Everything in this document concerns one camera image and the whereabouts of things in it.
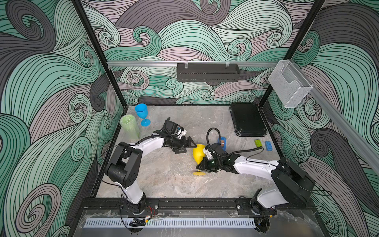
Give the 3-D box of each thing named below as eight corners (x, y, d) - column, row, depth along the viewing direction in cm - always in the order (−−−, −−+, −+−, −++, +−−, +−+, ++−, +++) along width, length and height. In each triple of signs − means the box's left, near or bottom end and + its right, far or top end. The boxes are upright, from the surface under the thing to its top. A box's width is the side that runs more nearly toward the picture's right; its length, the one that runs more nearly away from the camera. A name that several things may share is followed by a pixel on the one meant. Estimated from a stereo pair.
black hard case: (236, 136, 101) (238, 132, 97) (228, 107, 119) (230, 103, 116) (267, 136, 101) (270, 132, 97) (254, 107, 119) (256, 103, 116)
